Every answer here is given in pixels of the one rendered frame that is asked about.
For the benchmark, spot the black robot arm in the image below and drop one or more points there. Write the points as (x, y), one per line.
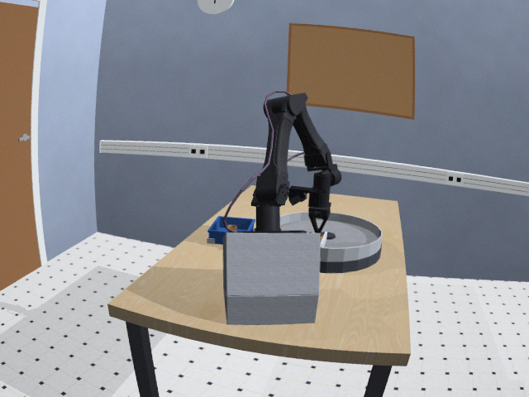
(272, 186)

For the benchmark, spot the blue crate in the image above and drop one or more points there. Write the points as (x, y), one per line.
(243, 225)

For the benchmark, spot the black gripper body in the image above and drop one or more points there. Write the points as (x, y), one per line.
(324, 205)

